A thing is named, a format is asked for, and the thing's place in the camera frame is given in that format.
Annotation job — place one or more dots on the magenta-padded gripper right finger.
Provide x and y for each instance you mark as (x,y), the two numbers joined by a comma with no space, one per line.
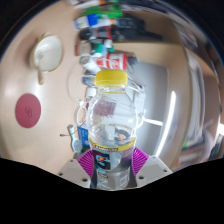
(155,168)

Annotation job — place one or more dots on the cream mug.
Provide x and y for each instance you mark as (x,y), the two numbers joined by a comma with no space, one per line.
(48,53)

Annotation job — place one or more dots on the red and white canister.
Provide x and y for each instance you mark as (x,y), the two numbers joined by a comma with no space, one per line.
(115,61)

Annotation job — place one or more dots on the light blue hairbrush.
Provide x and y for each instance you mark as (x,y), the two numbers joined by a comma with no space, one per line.
(76,145)

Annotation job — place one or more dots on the flat round red coaster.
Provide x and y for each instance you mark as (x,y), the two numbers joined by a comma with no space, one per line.
(28,110)

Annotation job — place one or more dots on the clear yellow-capped drink bottle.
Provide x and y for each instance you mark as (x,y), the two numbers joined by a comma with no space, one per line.
(111,123)

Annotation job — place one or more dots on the green packet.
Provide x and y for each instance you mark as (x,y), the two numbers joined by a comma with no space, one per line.
(103,11)

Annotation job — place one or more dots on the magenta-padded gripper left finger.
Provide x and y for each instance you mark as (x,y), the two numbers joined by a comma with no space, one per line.
(71,170)

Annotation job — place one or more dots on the white bottle with blue cap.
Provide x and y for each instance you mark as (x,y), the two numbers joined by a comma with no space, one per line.
(88,21)

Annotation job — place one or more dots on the under-shelf light bar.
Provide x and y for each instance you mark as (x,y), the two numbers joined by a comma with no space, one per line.
(168,120)

